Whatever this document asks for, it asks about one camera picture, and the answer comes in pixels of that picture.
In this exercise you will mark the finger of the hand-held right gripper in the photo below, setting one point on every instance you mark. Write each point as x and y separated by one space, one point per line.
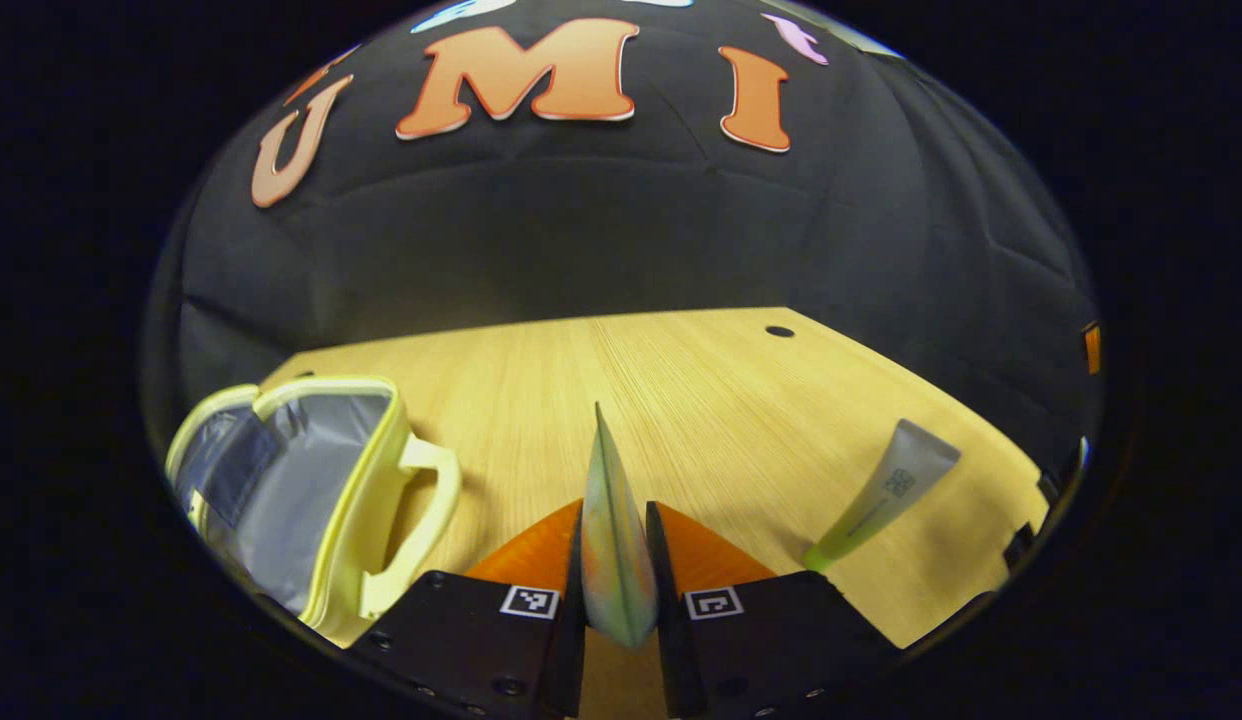
1092 348

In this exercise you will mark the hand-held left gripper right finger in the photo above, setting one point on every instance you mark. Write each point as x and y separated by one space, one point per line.
666 620

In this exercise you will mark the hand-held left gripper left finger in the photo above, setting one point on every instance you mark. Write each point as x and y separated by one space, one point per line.
571 620

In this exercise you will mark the green white skin care sachet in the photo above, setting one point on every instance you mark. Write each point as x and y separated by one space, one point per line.
616 560

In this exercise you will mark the white green skin care tube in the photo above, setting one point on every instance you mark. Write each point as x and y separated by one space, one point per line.
896 480

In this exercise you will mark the cream yellow suitcase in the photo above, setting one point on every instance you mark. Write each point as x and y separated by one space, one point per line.
311 480

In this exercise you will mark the black backdrop cloth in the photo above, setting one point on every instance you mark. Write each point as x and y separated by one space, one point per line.
601 230

